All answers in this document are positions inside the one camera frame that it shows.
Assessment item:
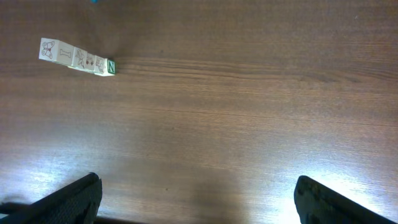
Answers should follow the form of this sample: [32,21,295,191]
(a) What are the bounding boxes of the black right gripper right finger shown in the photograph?
[294,175,395,224]

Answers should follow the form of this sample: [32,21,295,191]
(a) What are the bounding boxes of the wooden block red E face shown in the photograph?
[85,53,96,73]

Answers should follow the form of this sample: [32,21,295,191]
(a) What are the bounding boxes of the wooden block green trim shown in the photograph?
[39,38,60,61]

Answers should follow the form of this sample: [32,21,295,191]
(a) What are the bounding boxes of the wooden block letter J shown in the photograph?
[57,41,74,66]

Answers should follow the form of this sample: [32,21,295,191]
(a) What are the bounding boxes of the wooden block number 9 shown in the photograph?
[72,47,87,70]

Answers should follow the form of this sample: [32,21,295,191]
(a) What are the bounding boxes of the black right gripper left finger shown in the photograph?
[1,172,102,224]

